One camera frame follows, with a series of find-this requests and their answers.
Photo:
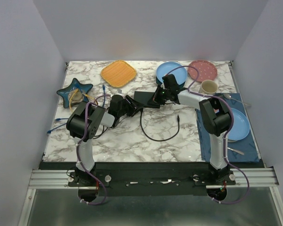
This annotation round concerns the black network switch box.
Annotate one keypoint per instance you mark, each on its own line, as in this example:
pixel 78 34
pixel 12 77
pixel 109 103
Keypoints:
pixel 146 98

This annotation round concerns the orange woven square plate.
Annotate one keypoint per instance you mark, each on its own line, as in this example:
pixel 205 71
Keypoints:
pixel 118 73

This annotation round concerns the blue star-shaped dish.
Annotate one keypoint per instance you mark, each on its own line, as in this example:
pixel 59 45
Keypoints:
pixel 75 93

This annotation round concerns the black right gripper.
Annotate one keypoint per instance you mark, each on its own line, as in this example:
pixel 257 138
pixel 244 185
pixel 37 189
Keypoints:
pixel 155 101

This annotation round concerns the blue round plate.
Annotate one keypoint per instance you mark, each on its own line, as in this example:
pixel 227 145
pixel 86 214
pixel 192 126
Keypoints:
pixel 174 68

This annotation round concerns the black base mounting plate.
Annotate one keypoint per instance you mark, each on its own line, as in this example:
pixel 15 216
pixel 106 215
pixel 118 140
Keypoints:
pixel 153 190

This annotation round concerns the light blue plate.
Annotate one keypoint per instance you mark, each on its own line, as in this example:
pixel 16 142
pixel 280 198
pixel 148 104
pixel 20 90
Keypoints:
pixel 241 126

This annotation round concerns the aluminium rail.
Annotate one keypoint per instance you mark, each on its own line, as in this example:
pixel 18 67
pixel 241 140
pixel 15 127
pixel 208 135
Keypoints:
pixel 58 179

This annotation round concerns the metal fork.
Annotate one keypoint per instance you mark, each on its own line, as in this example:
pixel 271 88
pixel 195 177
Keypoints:
pixel 236 151

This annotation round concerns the metal spoon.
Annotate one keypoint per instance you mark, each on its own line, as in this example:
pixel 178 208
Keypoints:
pixel 228 96

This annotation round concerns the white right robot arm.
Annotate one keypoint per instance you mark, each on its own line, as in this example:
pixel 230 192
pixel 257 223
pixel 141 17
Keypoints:
pixel 217 118

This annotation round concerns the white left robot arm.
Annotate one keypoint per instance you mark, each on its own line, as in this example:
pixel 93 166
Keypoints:
pixel 88 117

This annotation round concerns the pink dotted plate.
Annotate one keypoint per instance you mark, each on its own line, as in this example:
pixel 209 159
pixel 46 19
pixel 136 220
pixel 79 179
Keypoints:
pixel 202 70

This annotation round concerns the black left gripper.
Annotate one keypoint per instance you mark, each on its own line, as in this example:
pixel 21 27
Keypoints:
pixel 134 106

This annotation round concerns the cream ceramic mug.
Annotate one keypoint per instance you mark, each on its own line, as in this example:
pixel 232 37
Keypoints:
pixel 208 87

